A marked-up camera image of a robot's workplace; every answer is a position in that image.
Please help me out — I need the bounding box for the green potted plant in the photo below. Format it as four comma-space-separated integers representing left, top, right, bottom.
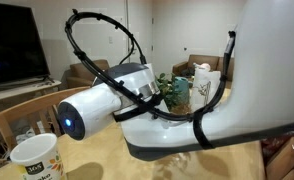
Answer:
155, 72, 193, 116

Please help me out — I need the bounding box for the small pink white object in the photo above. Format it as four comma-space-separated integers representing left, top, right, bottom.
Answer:
192, 62, 212, 72

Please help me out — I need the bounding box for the brown sofa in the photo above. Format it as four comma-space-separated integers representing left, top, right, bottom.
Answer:
171, 54, 236, 89

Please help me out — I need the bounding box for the brown armchair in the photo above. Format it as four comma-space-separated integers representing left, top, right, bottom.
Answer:
66, 59, 111, 89

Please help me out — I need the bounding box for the white door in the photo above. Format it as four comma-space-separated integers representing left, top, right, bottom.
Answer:
126, 0, 154, 84

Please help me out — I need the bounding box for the light wooden slatted chair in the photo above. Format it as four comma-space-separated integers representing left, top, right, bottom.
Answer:
0, 86, 91, 151

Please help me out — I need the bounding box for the white TV console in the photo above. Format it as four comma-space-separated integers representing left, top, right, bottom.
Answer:
0, 79, 62, 104

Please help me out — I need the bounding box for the white 365 paper container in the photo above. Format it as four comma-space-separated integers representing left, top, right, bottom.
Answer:
9, 133, 66, 180

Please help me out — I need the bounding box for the dark red cloth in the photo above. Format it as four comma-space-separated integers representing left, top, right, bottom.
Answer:
260, 131, 294, 154

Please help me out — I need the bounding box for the black flat-screen television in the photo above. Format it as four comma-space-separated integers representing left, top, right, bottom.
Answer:
0, 2, 52, 88

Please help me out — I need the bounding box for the wooden chair with draped cloth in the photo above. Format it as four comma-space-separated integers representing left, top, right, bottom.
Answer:
265, 136, 294, 180

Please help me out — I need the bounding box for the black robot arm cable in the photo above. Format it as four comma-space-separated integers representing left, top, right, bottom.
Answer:
64, 8, 237, 151

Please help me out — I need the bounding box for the white cable bundle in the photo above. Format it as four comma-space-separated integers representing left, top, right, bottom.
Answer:
16, 121, 46, 144

